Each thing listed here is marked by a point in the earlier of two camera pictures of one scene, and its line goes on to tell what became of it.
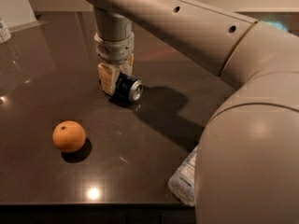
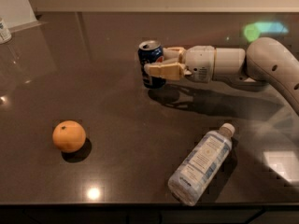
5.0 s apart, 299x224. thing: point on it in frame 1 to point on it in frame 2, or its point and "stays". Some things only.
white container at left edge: (5, 35) stays
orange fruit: (69, 136) stays
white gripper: (114, 50) to (199, 61)
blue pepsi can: (129, 87) to (150, 51)
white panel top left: (16, 9) stays
